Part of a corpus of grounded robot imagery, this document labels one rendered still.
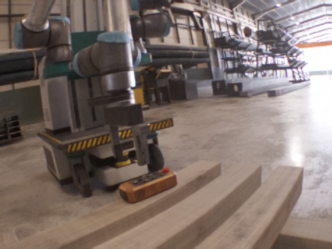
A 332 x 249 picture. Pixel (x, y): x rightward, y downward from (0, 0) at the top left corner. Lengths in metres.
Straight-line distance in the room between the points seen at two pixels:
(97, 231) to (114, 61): 0.42
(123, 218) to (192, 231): 0.18
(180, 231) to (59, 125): 1.23
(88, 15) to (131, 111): 1.16
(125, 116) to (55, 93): 1.04
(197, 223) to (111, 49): 0.47
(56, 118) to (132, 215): 1.08
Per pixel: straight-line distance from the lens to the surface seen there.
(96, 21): 1.67
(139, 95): 7.26
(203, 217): 0.59
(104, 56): 0.64
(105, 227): 0.60
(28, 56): 3.87
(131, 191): 0.67
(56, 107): 1.60
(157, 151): 1.43
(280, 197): 0.63
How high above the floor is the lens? 0.50
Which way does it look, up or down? 8 degrees down
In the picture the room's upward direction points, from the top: 8 degrees counter-clockwise
